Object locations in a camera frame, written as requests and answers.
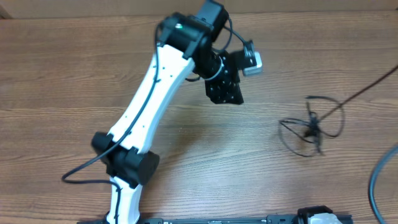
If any black usb cable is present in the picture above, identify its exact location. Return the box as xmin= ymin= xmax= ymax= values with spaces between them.
xmin=277 ymin=63 xmax=398 ymax=158

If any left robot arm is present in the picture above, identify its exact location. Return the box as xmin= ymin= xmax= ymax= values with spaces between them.
xmin=91 ymin=1 xmax=243 ymax=223

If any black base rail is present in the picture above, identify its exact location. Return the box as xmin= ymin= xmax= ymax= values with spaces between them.
xmin=77 ymin=205 xmax=354 ymax=224

